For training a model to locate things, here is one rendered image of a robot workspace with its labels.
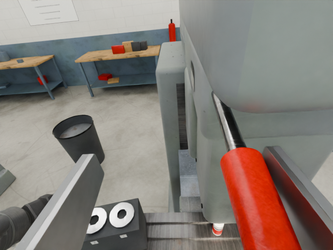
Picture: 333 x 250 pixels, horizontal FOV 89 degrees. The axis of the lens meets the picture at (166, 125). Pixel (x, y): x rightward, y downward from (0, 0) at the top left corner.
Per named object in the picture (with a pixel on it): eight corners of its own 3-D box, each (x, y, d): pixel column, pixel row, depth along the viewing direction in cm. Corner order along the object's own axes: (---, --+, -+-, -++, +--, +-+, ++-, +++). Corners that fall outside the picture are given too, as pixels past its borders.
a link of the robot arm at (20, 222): (35, 238, 50) (-13, 269, 38) (18, 211, 51) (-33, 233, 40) (66, 211, 49) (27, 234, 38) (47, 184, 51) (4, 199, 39)
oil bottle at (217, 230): (222, 235, 71) (226, 224, 64) (212, 235, 71) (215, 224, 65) (220, 225, 74) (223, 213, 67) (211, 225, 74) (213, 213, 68)
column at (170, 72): (228, 235, 155) (282, 60, 61) (176, 235, 159) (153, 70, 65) (216, 186, 195) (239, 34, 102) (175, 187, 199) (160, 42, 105)
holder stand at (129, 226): (147, 249, 70) (138, 227, 58) (93, 261, 68) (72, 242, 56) (145, 218, 79) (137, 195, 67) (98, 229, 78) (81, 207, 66)
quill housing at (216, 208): (288, 227, 41) (372, 119, 22) (202, 227, 43) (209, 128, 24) (257, 164, 56) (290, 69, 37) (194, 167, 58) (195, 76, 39)
